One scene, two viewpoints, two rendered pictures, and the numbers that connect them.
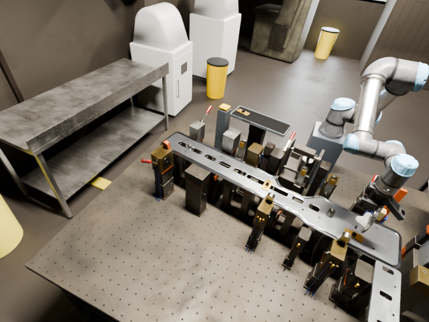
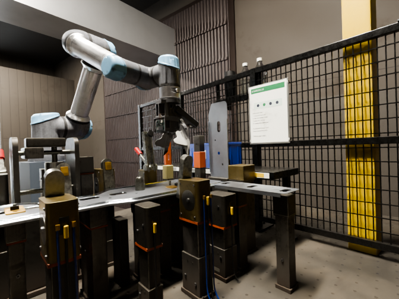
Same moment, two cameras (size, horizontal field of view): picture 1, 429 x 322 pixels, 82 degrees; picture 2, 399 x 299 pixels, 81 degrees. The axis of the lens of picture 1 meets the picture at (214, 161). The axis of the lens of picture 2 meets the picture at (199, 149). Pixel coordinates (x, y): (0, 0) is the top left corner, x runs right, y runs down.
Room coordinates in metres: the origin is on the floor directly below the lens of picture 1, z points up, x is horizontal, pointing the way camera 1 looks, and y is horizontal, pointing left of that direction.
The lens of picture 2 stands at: (0.33, 0.09, 1.14)
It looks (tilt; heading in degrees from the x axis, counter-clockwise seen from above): 1 degrees down; 289
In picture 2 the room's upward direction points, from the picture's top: 2 degrees counter-clockwise
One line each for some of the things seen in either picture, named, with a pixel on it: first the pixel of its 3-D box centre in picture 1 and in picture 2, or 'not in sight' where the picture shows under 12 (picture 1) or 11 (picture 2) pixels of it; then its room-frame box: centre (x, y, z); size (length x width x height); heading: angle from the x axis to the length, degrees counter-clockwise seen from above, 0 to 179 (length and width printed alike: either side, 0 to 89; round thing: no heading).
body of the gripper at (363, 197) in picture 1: (374, 198); (168, 117); (0.70, -0.66, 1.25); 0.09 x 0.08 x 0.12; 62
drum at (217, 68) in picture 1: (216, 78); not in sight; (3.92, 0.11, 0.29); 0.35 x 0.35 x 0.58
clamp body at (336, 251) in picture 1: (322, 270); (199, 238); (0.56, -0.56, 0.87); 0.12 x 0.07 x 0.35; 152
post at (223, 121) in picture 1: (221, 135); not in sight; (1.48, -0.03, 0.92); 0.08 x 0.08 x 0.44; 62
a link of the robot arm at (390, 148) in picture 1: (389, 153); (146, 77); (0.79, -0.68, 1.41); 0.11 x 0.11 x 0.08; 74
